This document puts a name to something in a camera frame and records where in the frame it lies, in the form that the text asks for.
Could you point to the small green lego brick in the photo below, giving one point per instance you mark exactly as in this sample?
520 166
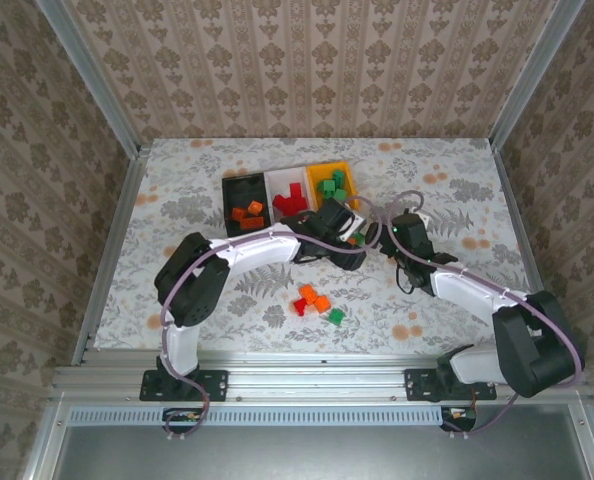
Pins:
336 317
331 190
322 187
340 194
360 239

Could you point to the green lego figure piece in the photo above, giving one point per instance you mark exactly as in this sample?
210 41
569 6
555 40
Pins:
338 176

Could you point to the yellow plastic bin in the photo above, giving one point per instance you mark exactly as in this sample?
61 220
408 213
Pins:
317 172

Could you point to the white plastic bin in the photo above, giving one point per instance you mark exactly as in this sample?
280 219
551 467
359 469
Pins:
282 177

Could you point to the long orange lego brick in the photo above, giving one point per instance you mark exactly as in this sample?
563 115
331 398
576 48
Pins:
253 223

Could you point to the black plastic bin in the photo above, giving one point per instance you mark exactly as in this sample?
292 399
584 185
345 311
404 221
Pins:
242 192

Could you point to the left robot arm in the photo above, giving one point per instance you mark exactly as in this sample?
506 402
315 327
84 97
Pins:
257 250

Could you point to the floral patterned table cover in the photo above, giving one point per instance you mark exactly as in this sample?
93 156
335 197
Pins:
257 160

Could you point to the wide aluminium extrusion beam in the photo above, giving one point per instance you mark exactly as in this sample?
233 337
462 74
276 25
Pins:
317 380

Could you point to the small orange white connector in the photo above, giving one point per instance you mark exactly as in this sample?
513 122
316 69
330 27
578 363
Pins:
192 415
458 414

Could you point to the grey metal sheet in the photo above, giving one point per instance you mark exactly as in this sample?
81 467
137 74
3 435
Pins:
327 455

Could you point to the aluminium table edge rail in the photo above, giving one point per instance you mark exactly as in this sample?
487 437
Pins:
109 260
518 225

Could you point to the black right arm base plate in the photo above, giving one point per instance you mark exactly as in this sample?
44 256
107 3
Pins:
419 385

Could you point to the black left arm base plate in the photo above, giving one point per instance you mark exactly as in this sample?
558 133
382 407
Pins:
214 385

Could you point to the aluminium frame post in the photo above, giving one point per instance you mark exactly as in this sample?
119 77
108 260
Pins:
530 75
92 75

